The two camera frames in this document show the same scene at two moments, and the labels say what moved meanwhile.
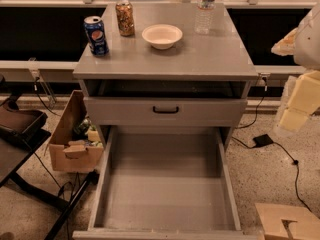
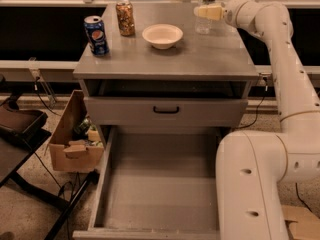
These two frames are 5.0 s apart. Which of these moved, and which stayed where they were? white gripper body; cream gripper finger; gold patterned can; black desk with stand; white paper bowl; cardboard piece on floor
Moved: white gripper body; cream gripper finger
Stayed: black desk with stand; cardboard piece on floor; gold patterned can; white paper bowl
